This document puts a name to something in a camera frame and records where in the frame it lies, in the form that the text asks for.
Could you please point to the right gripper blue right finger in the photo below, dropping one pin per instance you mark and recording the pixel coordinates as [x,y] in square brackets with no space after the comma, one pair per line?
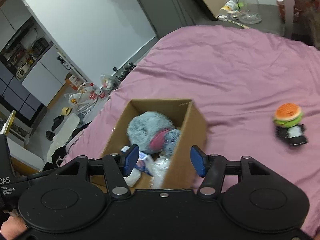
[199,161]

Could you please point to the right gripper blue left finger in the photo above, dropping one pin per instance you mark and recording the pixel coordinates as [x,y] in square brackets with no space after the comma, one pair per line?
[128,160]

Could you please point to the grey-blue plush toy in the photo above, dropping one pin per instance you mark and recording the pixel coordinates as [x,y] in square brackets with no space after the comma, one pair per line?
[153,132]

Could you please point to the burger plush toy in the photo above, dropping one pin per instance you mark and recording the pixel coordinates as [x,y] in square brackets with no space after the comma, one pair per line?
[287,115]

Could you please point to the brown cardboard box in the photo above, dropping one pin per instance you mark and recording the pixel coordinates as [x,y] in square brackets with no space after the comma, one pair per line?
[185,116]

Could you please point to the white rolled cloth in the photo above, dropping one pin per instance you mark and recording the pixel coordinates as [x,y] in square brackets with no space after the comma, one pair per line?
[133,178]

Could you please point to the white stuffing plastic bag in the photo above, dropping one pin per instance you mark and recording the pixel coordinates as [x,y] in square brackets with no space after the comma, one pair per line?
[159,169]

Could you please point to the red cap bottle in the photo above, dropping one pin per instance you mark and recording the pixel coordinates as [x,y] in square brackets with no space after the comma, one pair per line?
[98,91]

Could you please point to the white plastic shopping bag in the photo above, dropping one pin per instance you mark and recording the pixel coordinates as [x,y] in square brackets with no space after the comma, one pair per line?
[83,100]

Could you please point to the yellow slipper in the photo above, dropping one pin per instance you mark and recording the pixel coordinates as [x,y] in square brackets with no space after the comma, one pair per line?
[66,111]

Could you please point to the grey sneakers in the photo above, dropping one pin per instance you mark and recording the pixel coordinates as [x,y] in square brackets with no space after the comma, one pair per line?
[124,71]

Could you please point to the pink bed sheet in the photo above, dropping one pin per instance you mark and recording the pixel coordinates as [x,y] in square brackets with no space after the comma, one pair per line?
[237,78]

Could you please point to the black white plush toy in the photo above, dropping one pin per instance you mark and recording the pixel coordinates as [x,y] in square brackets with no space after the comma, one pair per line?
[293,136]

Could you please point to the grey door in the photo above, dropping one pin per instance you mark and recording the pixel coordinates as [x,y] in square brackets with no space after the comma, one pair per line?
[165,16]

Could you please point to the large clear plastic jug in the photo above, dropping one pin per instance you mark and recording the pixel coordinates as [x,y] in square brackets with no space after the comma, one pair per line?
[248,11]

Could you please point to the red paper cup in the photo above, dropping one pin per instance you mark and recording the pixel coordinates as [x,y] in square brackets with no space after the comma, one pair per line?
[281,7]

